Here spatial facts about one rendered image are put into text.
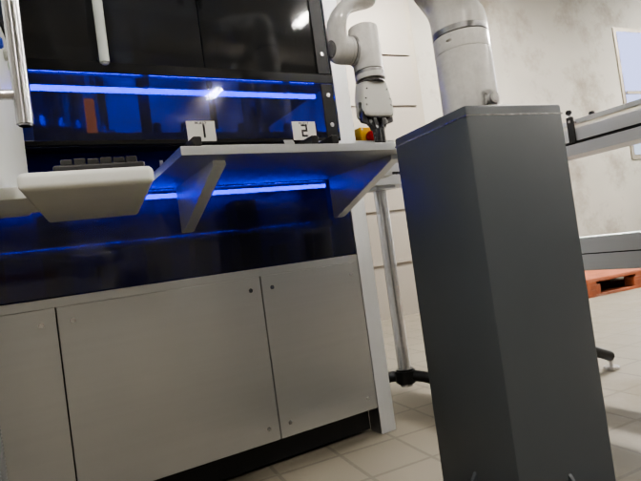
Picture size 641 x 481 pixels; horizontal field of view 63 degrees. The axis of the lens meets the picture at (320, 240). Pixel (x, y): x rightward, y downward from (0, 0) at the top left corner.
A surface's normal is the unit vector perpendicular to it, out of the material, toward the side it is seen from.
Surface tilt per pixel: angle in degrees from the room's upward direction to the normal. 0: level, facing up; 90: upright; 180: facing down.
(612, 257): 90
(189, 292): 90
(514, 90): 90
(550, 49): 90
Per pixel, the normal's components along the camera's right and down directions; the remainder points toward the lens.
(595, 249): -0.87, 0.11
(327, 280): 0.48, -0.09
